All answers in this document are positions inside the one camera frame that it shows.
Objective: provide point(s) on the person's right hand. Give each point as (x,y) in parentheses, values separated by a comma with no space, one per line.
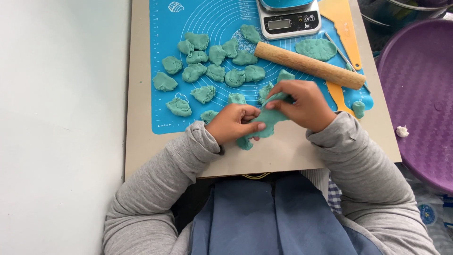
(308,106)

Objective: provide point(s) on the person's left hand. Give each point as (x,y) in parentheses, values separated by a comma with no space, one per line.
(228,124)

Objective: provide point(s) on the large teal dough lump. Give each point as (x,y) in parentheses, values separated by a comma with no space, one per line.
(269,120)

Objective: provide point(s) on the yellow plastic knife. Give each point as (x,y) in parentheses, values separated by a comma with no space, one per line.
(338,99)

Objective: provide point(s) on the wooden rolling pin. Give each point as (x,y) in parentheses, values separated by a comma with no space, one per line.
(308,65)

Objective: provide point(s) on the small teal dough ball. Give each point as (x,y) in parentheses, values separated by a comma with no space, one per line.
(358,109)

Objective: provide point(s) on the beige work board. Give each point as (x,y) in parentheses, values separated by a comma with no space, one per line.
(283,155)

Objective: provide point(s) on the flat teal dough disc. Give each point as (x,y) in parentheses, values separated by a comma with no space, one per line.
(316,49)

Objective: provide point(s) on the group of teal dough pieces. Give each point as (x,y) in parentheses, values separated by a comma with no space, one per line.
(193,72)

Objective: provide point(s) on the thin metal rod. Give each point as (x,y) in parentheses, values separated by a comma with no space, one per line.
(339,51)

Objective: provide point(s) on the digital kitchen scale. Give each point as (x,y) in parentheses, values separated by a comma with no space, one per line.
(288,24)

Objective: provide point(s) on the yellow plastic scraper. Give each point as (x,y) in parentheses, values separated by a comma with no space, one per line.
(341,28)

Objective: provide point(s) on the checked cloth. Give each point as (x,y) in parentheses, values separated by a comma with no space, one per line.
(334,196)

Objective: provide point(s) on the white crumpled scrap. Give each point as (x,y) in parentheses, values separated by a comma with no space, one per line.
(402,131)

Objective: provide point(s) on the blue bowl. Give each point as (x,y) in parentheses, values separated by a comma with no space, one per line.
(285,2)

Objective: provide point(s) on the blue silicone baking mat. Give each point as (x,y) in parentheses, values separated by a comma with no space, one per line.
(219,17)

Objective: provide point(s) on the blue apron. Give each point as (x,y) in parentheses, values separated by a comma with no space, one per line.
(276,219)

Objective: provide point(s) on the purple plastic tray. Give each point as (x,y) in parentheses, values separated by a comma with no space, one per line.
(421,106)

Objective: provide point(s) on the dark glass bowl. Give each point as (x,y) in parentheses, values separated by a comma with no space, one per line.
(400,17)

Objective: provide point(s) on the clear plastic bag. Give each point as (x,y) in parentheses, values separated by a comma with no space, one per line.
(430,212)

